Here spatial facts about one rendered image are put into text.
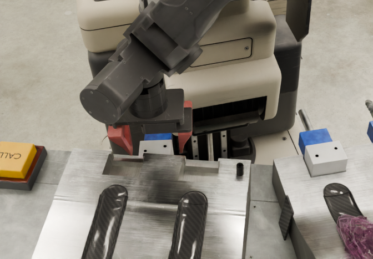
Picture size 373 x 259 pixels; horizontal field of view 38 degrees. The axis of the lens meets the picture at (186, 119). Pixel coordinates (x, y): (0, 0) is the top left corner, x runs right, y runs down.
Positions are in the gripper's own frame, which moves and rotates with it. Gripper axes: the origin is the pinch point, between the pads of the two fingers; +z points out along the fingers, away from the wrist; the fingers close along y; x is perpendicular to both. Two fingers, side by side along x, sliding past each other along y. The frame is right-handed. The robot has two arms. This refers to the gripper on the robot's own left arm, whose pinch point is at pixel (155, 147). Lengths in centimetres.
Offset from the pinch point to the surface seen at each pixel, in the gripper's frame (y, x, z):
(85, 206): -8.3, -13.7, -4.0
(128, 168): -3.6, -5.4, -1.7
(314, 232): 21.4, -17.8, -1.9
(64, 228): -10.6, -17.0, -3.9
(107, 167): -6.3, -6.2, -3.1
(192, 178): 5.8, -7.8, -1.6
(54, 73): -60, 124, 84
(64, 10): -64, 173, 83
